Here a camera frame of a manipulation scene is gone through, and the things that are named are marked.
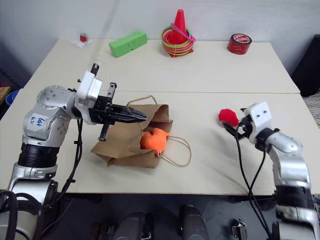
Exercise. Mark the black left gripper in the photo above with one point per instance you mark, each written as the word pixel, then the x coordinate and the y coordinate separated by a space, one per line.
pixel 101 108

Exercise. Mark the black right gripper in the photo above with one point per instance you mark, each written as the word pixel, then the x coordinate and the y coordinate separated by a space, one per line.
pixel 246 128

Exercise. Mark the red ball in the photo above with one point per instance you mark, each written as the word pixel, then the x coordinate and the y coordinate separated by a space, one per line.
pixel 227 116

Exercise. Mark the brown paper bag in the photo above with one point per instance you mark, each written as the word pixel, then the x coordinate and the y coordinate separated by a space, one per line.
pixel 125 155

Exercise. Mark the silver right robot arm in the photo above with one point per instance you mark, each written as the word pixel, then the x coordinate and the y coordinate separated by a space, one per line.
pixel 287 155

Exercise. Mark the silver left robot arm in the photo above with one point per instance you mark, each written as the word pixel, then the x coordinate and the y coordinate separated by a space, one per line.
pixel 45 112

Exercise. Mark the orange plush toy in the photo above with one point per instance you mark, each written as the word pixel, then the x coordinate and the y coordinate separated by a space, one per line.
pixel 152 141

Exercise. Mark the green rectangular box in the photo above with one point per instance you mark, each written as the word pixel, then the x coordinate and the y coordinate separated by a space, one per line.
pixel 126 43

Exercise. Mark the stack of colourful rings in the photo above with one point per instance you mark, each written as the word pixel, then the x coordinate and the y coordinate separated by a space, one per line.
pixel 166 43

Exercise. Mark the red tape roll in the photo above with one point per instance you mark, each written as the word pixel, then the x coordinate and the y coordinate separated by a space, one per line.
pixel 237 46

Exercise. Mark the zebra patterned fabric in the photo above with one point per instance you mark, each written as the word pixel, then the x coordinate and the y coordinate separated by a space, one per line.
pixel 313 107

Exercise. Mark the small red object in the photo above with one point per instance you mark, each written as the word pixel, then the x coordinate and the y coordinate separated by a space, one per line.
pixel 83 37

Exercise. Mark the black chair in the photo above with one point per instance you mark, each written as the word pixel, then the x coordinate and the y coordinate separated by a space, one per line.
pixel 307 65

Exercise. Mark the dark rounded shape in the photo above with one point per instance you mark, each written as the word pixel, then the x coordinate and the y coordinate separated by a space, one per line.
pixel 132 226
pixel 192 223

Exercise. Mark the red plastic cone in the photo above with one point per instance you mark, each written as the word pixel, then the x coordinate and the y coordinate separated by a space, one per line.
pixel 179 25

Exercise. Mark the blue round container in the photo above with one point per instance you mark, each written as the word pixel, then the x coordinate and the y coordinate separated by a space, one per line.
pixel 11 97

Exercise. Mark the wooden box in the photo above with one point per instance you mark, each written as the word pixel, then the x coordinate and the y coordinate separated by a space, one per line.
pixel 3 93

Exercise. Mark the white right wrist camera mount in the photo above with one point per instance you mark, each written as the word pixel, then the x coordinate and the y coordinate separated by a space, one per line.
pixel 260 115

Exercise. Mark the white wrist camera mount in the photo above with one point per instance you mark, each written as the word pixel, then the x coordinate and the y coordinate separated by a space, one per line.
pixel 260 115
pixel 88 90

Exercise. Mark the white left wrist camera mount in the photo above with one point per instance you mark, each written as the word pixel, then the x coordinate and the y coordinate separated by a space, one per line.
pixel 88 90

